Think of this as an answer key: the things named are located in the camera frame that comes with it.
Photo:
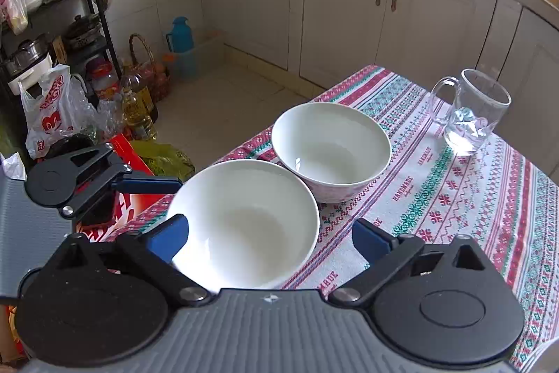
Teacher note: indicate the large white bowl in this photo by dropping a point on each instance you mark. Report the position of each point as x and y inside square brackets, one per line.
[244, 215]

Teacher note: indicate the translucent plastic box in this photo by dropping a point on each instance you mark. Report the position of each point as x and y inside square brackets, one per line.
[196, 62]

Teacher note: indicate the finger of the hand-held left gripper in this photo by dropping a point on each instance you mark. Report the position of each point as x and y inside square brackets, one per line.
[148, 184]

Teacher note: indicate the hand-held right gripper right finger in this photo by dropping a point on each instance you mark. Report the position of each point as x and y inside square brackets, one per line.
[371, 242]

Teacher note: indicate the red box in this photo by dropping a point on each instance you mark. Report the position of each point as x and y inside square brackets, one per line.
[135, 198]

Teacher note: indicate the steel cooker pot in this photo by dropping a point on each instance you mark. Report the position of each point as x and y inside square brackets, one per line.
[26, 56]

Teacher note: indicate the white red-print plastic bag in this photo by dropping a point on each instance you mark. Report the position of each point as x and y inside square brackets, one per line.
[48, 115]

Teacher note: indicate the black shelf rack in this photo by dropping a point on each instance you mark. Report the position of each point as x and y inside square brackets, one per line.
[98, 19]

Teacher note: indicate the white kitchen cabinets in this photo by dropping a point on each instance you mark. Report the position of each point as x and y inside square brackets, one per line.
[340, 14]

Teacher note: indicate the yellow green bag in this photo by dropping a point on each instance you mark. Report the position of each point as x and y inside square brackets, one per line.
[166, 159]

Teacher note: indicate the wicker basket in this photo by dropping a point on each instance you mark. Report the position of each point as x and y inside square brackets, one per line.
[150, 80]

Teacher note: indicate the clear glass mug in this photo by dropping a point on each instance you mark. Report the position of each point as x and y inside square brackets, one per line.
[476, 111]

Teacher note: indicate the dark pot with lid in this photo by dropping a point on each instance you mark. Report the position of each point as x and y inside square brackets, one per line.
[82, 30]

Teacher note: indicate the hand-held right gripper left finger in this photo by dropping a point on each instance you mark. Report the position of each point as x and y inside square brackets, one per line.
[168, 238]

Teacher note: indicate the red-lidded plastic jar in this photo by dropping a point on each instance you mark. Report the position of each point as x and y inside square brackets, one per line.
[102, 82]

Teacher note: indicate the blue thermos jug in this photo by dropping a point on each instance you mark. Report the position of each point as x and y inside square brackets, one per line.
[180, 35]

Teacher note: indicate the yellow cooking oil bottle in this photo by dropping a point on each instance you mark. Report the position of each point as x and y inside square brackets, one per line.
[139, 117]

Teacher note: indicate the patterned red green tablecloth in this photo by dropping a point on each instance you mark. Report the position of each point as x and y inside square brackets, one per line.
[458, 202]

